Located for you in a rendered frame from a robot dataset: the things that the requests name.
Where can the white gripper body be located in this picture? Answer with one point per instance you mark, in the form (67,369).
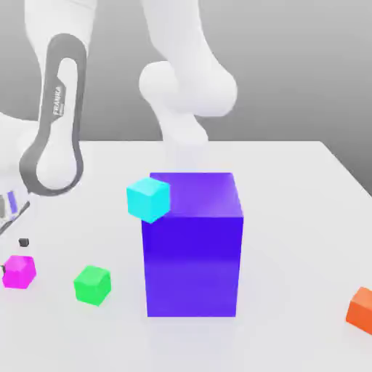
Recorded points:
(17,225)

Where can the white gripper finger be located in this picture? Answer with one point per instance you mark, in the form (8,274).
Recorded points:
(23,242)
(2,270)

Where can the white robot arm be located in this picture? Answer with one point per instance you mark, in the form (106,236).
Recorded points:
(186,72)

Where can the small magenta cube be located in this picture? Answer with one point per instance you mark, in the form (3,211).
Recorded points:
(19,273)

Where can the small green cube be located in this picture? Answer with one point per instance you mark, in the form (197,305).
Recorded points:
(91,286)

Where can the small cyan cube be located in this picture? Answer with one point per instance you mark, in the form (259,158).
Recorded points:
(148,200)

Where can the small orange cube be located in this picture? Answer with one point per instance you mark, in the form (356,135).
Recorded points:
(361,311)

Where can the large purple box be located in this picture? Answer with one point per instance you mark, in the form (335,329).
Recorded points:
(191,261)

